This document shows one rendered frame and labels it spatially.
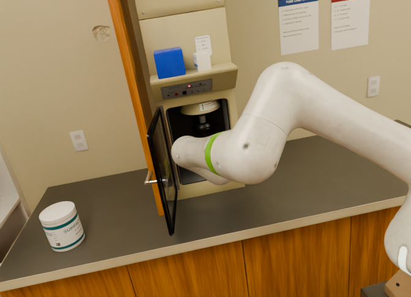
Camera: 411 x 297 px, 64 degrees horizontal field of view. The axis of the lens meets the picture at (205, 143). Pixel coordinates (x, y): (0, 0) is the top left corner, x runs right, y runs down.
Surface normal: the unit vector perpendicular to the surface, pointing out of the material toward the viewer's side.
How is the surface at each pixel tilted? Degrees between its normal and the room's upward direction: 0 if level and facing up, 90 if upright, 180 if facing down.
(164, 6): 90
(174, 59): 90
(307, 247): 90
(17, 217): 90
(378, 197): 0
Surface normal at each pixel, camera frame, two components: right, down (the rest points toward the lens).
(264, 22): 0.14, 0.37
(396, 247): -0.91, -0.31
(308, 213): -0.14, -0.91
